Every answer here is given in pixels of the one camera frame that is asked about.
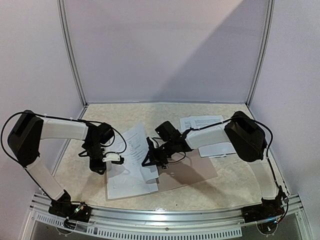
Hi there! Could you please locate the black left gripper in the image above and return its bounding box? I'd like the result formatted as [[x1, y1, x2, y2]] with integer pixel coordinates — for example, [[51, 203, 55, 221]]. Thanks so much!
[[85, 141, 107, 175]]

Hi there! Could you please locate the printed white sheet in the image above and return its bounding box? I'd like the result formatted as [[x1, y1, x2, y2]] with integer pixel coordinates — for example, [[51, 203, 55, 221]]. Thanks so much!
[[124, 122, 159, 192], [106, 157, 159, 200]]

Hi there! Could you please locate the pink paper folder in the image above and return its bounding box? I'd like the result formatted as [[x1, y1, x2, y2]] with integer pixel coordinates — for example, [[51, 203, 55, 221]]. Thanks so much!
[[104, 149, 218, 201]]

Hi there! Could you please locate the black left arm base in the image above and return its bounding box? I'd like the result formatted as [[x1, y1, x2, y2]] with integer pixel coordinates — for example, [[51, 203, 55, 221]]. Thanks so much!
[[48, 195, 93, 223]]

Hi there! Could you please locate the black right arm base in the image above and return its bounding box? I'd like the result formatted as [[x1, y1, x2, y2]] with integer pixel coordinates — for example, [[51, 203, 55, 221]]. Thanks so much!
[[241, 197, 287, 223]]

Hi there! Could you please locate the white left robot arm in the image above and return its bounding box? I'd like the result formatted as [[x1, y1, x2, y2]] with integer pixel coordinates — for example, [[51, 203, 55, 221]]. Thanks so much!
[[7, 110, 115, 217]]

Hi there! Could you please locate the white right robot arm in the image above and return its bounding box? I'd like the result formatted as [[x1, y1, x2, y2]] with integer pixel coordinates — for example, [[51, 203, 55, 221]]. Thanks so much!
[[141, 111, 289, 218]]

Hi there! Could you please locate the metal folder clip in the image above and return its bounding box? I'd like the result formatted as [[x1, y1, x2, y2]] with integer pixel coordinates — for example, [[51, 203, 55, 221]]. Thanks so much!
[[161, 163, 168, 170]]

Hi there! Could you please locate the white paper stack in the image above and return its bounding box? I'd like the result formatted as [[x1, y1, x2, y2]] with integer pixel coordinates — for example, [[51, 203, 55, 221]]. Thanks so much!
[[180, 115, 236, 158]]

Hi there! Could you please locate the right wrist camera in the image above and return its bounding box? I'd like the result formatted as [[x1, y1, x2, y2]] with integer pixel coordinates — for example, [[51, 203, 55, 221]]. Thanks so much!
[[146, 136, 159, 149]]

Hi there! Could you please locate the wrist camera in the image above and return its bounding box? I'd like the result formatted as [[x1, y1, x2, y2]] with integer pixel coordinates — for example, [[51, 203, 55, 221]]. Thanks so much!
[[102, 153, 125, 165], [146, 136, 159, 149]]

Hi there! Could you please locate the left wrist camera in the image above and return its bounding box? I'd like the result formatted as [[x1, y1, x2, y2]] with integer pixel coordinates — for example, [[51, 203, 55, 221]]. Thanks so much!
[[102, 153, 125, 165]]

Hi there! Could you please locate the aluminium front rail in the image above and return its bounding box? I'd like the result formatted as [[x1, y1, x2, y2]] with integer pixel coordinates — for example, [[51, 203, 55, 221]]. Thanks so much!
[[22, 194, 312, 240]]

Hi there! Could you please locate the aluminium frame left post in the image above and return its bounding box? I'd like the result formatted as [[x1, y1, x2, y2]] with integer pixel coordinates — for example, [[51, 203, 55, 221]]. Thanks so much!
[[57, 0, 88, 108]]

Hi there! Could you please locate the aluminium frame post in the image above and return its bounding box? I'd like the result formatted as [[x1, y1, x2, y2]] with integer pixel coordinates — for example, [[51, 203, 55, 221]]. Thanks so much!
[[245, 0, 275, 108], [57, 0, 88, 108]]

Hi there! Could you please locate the aluminium frame right post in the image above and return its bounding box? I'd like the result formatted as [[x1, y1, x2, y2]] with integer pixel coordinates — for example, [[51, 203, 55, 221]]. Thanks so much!
[[245, 0, 275, 108]]

